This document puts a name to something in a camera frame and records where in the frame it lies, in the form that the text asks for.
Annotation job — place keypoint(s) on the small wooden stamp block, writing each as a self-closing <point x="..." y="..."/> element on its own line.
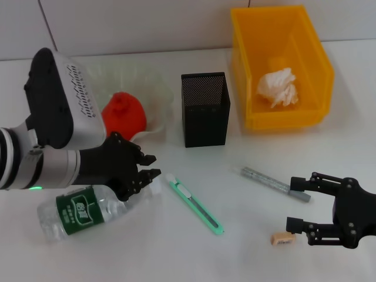
<point x="280" y="239"/>

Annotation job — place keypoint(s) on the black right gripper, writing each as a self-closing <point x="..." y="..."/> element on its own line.
<point x="357" y="214"/>

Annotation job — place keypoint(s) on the clear glass fruit plate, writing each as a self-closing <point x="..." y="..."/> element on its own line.
<point x="155" y="88"/>

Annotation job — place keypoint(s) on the black mesh pen holder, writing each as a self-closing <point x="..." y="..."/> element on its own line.
<point x="205" y="126"/>

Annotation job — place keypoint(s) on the silver glitter pen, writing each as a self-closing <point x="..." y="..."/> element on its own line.
<point x="264" y="177"/>

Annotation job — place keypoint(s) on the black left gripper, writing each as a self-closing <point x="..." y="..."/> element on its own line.
<point x="108" y="164"/>

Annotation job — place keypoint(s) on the white paper ball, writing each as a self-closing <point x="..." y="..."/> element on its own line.
<point x="276" y="86"/>

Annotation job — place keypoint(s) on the yellow plastic bin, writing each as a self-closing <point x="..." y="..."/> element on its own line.
<point x="282" y="120"/>

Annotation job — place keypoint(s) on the orange toy fruit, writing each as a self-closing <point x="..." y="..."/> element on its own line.
<point x="126" y="117"/>

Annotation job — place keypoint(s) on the green utility knife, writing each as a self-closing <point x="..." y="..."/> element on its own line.
<point x="194" y="204"/>

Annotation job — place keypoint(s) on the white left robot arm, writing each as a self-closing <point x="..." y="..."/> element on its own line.
<point x="53" y="170"/>

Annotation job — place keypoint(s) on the clear water bottle green label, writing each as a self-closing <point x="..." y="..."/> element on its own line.
<point x="73" y="217"/>

